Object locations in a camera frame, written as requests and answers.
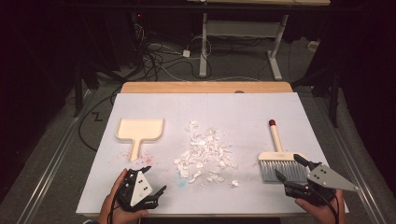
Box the aluminium floor rail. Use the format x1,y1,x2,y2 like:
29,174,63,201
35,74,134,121
14,89,92,224
313,92,389,224

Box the person's left hand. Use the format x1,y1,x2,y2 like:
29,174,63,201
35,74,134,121
96,168,150,224

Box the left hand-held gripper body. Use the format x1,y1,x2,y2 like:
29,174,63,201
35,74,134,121
116,169,157,213

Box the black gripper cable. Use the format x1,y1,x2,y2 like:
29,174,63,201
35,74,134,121
310,186,341,224
106,183,127,224

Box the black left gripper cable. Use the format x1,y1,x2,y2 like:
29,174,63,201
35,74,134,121
106,183,127,224

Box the small white box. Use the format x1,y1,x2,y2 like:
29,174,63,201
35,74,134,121
307,39,321,53

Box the black floor cable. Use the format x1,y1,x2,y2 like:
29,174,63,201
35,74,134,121
77,89,123,153

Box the scattered red specks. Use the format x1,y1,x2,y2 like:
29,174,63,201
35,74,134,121
120,150,156,166

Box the pile of white paper scraps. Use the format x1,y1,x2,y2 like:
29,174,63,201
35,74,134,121
172,120,241,189

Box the wooden table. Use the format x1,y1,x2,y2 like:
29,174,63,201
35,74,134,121
81,81,342,219

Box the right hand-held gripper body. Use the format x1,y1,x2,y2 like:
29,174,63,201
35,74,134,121
284,163,360,207

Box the cream brush with red tip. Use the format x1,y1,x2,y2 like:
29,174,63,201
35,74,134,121
258,119,309,184

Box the cream dustpan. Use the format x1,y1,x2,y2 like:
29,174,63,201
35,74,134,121
115,118,165,162

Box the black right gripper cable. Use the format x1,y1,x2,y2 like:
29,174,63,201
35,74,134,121
310,186,341,224

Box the black metal stand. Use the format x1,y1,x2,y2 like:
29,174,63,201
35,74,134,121
291,66,341,129

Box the white metal desk frame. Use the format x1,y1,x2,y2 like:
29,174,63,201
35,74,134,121
186,0,332,81

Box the white table cover sheet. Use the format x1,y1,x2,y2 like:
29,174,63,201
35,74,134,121
75,91,350,217

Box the white floor cable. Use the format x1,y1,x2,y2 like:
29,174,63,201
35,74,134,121
148,42,264,84

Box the person's right hand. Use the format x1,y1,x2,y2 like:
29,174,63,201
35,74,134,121
294,189,347,224

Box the tangle of black cables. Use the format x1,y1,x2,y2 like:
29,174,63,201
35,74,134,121
132,12,214,82

